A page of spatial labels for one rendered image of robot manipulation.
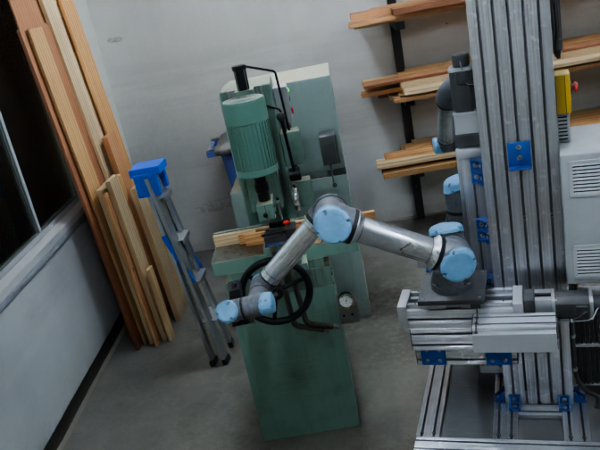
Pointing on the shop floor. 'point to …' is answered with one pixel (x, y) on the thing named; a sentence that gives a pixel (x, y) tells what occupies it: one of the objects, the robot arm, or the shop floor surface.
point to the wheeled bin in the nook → (223, 155)
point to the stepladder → (161, 202)
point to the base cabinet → (300, 370)
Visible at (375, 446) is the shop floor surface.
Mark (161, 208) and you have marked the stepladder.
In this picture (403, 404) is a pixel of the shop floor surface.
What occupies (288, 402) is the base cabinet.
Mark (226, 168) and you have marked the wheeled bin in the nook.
